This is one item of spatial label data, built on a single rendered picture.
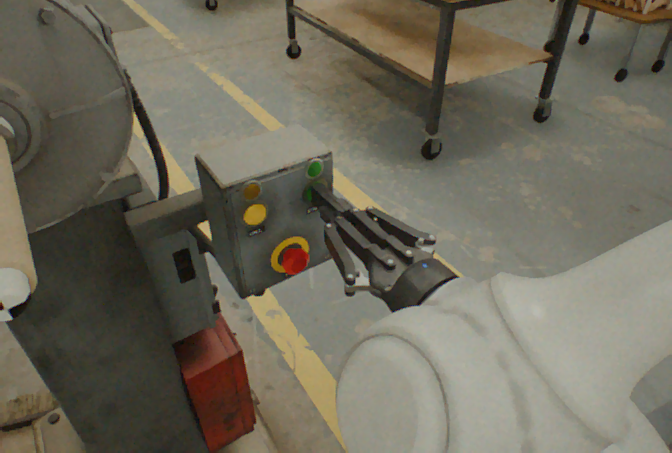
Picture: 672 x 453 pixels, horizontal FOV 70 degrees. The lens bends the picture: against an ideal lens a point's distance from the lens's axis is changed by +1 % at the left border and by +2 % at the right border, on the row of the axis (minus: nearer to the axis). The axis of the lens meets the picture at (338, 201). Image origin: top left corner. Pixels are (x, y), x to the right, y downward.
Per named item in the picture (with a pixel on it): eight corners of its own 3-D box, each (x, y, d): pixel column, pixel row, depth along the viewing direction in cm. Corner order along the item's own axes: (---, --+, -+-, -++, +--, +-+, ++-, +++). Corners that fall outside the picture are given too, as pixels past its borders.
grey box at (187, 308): (151, 299, 103) (61, 45, 70) (198, 279, 107) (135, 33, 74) (173, 348, 93) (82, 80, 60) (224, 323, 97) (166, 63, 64)
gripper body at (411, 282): (403, 350, 49) (351, 292, 55) (463, 314, 52) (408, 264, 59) (410, 300, 44) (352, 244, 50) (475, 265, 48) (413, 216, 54)
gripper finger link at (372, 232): (406, 258, 51) (416, 253, 52) (349, 204, 59) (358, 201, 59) (403, 283, 53) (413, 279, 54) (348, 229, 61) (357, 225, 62)
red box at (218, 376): (176, 375, 127) (142, 279, 105) (220, 353, 133) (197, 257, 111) (211, 456, 111) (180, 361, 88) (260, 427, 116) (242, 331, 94)
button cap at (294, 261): (274, 265, 69) (272, 244, 67) (298, 254, 71) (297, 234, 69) (287, 281, 67) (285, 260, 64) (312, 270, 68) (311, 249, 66)
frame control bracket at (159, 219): (129, 232, 68) (122, 211, 66) (251, 190, 76) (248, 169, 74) (137, 248, 65) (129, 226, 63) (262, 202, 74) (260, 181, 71)
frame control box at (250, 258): (162, 251, 85) (122, 120, 70) (270, 210, 95) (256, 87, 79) (214, 348, 69) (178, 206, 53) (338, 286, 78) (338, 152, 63)
